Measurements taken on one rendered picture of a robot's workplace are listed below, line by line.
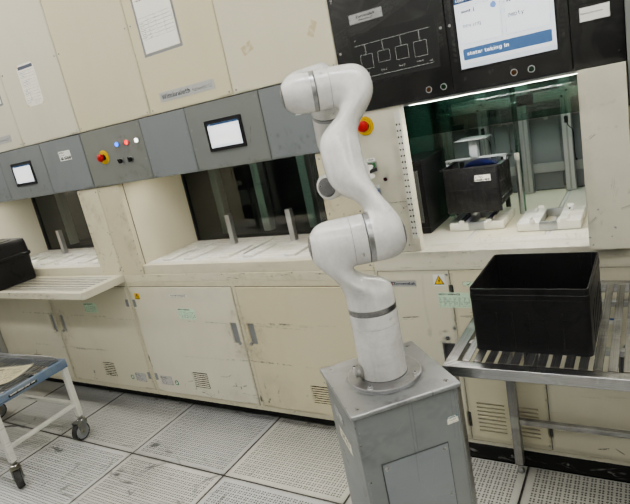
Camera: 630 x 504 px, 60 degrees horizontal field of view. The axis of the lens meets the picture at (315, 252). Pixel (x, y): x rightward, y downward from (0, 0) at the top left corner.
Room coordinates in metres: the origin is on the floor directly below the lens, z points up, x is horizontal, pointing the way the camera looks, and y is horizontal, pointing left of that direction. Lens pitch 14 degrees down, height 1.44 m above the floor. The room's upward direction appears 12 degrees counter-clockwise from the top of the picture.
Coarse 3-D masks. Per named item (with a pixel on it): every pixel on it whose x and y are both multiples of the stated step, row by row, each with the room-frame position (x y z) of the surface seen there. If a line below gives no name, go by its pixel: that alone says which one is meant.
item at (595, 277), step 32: (512, 256) 1.48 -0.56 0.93; (544, 256) 1.44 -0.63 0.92; (576, 256) 1.39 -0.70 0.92; (480, 288) 1.27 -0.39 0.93; (512, 288) 1.49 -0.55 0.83; (544, 288) 1.44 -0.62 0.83; (576, 288) 1.39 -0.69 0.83; (480, 320) 1.28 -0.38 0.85; (512, 320) 1.23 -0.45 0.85; (544, 320) 1.19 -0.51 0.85; (576, 320) 1.15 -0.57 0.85; (544, 352) 1.20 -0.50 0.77; (576, 352) 1.16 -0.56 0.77
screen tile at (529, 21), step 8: (504, 0) 1.70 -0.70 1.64; (512, 0) 1.69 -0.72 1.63; (520, 0) 1.67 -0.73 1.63; (528, 0) 1.66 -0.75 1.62; (536, 0) 1.65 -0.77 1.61; (544, 0) 1.64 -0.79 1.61; (504, 8) 1.70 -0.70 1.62; (512, 8) 1.69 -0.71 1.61; (544, 8) 1.64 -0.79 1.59; (520, 16) 1.68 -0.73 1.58; (528, 16) 1.66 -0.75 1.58; (536, 16) 1.65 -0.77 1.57; (544, 16) 1.64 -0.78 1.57; (512, 24) 1.69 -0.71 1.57; (520, 24) 1.68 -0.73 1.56; (528, 24) 1.66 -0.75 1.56; (536, 24) 1.65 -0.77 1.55; (544, 24) 1.64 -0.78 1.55; (512, 32) 1.69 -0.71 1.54
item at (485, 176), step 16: (448, 160) 2.18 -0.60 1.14; (464, 160) 2.14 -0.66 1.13; (448, 176) 2.09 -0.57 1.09; (464, 176) 2.05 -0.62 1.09; (480, 176) 2.02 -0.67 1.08; (496, 176) 1.99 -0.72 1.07; (448, 192) 2.09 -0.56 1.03; (464, 192) 2.06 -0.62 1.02; (480, 192) 2.03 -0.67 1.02; (496, 192) 1.99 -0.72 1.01; (512, 192) 2.15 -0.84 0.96; (448, 208) 2.10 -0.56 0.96; (464, 208) 2.06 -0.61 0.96; (480, 208) 2.03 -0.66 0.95; (496, 208) 2.00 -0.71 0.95
